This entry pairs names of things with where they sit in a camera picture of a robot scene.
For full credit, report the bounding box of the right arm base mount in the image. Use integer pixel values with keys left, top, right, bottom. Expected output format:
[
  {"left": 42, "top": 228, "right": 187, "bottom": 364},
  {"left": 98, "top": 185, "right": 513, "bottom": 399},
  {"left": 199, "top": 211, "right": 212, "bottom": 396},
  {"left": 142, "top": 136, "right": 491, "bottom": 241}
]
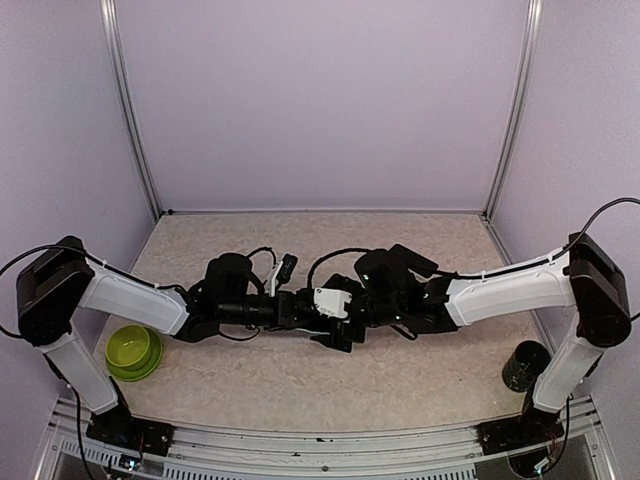
[{"left": 476, "top": 392, "right": 565, "bottom": 455}]

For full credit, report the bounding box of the left aluminium frame post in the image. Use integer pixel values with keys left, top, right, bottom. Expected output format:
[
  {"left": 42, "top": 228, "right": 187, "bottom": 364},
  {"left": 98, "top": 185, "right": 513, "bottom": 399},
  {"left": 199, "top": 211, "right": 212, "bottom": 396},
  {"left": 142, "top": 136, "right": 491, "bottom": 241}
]
[{"left": 100, "top": 0, "right": 163, "bottom": 221}]

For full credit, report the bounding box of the right aluminium frame post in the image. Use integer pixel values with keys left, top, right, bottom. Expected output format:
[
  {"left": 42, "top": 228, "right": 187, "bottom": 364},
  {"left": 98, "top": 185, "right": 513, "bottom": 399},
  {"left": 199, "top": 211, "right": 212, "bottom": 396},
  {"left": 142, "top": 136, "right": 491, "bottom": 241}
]
[{"left": 483, "top": 0, "right": 543, "bottom": 223}]

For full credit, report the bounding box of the green bowl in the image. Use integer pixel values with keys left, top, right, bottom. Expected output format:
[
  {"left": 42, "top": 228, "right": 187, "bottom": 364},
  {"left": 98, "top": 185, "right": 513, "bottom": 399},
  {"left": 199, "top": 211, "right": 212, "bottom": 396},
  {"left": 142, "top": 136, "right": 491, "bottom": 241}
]
[{"left": 105, "top": 325, "right": 153, "bottom": 372}]

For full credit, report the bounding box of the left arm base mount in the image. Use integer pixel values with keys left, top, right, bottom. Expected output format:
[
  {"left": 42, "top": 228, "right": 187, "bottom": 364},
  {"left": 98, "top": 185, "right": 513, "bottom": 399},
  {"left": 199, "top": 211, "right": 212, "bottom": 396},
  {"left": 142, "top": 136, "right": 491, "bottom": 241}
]
[{"left": 86, "top": 400, "right": 175, "bottom": 457}]

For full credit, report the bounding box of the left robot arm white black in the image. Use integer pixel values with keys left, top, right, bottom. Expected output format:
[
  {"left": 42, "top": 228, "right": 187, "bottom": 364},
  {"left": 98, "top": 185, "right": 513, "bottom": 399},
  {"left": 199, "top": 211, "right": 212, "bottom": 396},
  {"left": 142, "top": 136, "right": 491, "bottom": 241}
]
[{"left": 1, "top": 236, "right": 300, "bottom": 445}]

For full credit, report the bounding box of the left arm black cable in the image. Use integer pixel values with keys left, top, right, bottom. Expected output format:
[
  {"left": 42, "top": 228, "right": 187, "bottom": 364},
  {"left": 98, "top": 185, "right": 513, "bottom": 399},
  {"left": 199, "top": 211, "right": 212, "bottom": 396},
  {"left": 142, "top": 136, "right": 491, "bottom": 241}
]
[{"left": 0, "top": 243, "right": 186, "bottom": 339}]

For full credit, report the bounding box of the dark green cup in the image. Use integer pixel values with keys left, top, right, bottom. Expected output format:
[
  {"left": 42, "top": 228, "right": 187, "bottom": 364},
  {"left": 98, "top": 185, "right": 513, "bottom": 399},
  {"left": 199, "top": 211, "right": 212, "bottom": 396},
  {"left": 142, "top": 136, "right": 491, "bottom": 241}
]
[{"left": 501, "top": 340, "right": 551, "bottom": 393}]

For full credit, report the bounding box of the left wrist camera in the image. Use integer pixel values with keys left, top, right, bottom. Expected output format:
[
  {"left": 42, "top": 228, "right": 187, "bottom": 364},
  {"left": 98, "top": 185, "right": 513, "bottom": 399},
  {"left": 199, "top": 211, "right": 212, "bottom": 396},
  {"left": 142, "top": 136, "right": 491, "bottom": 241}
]
[{"left": 265, "top": 254, "right": 298, "bottom": 297}]

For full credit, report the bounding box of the light blue phone case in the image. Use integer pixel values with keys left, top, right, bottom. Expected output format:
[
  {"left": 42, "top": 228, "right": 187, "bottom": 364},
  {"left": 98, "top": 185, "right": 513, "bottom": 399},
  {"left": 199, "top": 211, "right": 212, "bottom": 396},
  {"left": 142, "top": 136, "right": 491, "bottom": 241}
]
[{"left": 265, "top": 327, "right": 329, "bottom": 337}]

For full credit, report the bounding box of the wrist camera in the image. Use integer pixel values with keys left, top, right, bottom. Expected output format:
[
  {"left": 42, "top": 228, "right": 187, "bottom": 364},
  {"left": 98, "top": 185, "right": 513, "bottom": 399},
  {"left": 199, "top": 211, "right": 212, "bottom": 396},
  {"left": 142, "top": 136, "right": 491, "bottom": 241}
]
[
  {"left": 312, "top": 288, "right": 353, "bottom": 320},
  {"left": 265, "top": 254, "right": 298, "bottom": 297}
]

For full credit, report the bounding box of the aluminium frame post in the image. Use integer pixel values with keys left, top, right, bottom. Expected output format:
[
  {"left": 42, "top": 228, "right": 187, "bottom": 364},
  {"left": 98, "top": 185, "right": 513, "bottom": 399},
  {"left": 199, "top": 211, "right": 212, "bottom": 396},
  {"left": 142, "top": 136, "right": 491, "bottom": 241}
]
[
  {"left": 483, "top": 0, "right": 543, "bottom": 223},
  {"left": 100, "top": 0, "right": 163, "bottom": 221}
]

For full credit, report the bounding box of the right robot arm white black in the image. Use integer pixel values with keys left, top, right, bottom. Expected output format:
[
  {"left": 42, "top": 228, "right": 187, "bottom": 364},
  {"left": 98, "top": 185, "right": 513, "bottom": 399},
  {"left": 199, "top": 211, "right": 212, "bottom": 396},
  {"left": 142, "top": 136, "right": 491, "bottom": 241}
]
[{"left": 310, "top": 233, "right": 633, "bottom": 444}]

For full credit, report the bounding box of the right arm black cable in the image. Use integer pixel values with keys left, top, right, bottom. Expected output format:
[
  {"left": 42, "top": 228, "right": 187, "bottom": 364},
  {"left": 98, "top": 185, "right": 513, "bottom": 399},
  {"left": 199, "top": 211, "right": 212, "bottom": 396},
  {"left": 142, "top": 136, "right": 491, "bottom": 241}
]
[{"left": 305, "top": 196, "right": 640, "bottom": 321}]

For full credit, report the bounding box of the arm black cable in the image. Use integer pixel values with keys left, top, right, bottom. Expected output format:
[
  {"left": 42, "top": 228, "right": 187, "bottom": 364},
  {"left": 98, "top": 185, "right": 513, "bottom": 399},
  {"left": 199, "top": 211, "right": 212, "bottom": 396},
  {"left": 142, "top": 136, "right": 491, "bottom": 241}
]
[
  {"left": 0, "top": 243, "right": 186, "bottom": 339},
  {"left": 305, "top": 196, "right": 640, "bottom": 321}
]

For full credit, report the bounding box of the aluminium front rail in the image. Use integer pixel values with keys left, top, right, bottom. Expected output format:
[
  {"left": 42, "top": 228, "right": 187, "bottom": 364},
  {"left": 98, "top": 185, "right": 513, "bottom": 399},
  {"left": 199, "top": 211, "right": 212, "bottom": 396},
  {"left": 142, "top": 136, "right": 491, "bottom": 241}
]
[{"left": 47, "top": 394, "right": 601, "bottom": 480}]

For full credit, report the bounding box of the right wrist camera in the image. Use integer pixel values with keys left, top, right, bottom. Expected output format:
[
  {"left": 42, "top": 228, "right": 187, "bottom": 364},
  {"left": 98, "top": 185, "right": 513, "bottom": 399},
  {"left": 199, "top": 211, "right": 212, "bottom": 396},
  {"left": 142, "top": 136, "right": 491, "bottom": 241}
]
[{"left": 312, "top": 288, "right": 353, "bottom": 320}]

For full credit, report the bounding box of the green saucer plate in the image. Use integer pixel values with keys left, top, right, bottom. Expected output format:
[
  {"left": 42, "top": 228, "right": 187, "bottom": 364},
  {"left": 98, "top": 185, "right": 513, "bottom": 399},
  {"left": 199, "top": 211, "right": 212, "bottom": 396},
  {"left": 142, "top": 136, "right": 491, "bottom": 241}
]
[{"left": 105, "top": 325, "right": 164, "bottom": 382}]

